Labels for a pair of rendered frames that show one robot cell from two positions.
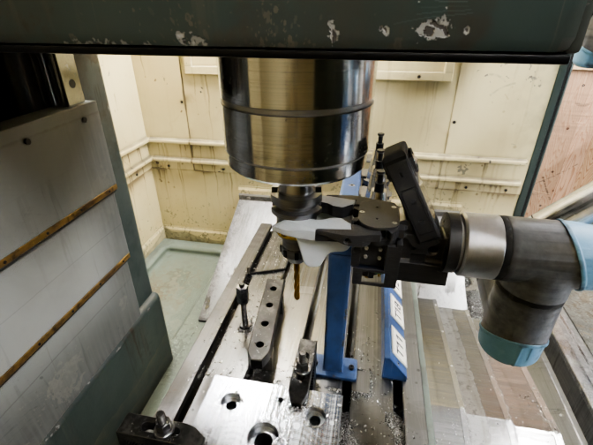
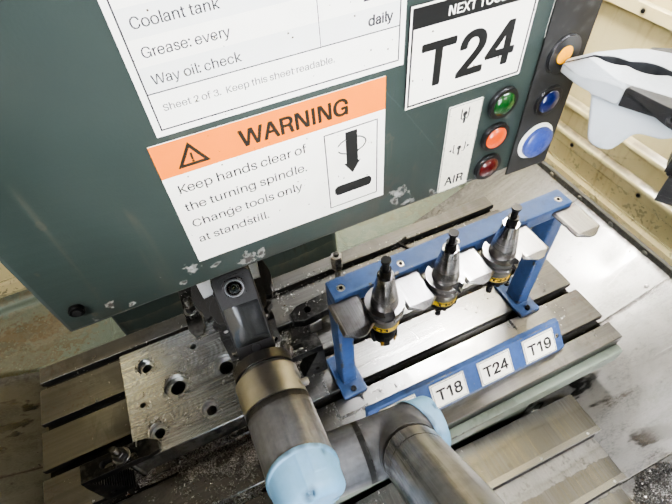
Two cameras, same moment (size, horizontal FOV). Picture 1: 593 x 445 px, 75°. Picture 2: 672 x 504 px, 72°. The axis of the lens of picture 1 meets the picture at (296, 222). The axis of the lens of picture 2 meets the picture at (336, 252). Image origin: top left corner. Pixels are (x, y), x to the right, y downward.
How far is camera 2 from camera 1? 0.62 m
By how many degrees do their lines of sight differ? 49
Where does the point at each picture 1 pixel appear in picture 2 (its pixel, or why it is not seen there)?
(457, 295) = (641, 453)
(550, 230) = (274, 439)
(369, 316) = (434, 369)
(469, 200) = not seen: outside the picture
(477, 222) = (254, 376)
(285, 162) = not seen: hidden behind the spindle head
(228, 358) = (300, 299)
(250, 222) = (503, 182)
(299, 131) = not seen: hidden behind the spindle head
